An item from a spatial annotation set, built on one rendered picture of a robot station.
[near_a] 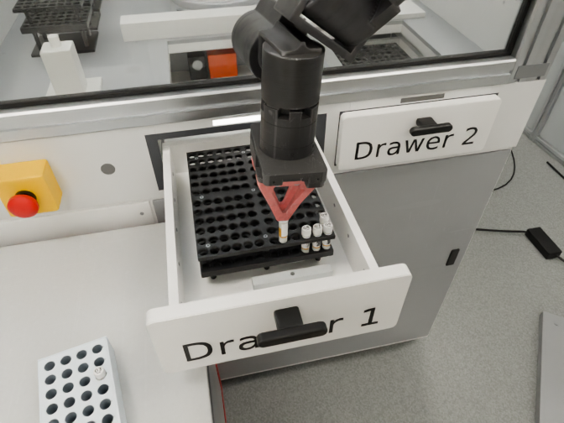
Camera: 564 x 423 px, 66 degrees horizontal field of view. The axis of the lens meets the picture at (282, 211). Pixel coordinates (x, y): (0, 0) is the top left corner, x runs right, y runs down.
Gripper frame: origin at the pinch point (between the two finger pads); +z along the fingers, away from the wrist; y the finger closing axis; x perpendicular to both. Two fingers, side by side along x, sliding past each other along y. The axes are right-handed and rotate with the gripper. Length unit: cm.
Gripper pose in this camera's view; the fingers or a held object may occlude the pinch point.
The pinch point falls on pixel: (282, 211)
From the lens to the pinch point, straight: 51.7
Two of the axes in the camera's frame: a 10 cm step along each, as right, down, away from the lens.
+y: 1.9, 6.4, -7.4
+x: 9.8, -0.8, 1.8
